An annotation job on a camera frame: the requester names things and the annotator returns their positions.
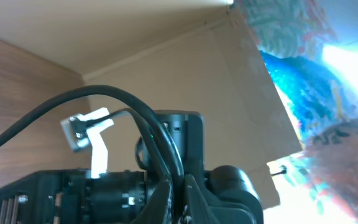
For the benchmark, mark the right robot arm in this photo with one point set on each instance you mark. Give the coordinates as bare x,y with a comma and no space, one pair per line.
222,195

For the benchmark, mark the cardboard box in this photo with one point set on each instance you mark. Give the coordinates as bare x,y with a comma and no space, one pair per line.
216,70

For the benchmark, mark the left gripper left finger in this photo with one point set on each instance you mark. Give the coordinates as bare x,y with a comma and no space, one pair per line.
159,208

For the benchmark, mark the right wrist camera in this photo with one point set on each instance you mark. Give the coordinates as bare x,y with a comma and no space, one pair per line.
82,138

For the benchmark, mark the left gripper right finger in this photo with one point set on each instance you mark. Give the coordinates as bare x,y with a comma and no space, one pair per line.
196,208

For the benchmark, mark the colourful fabric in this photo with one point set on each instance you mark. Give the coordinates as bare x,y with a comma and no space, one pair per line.
323,109

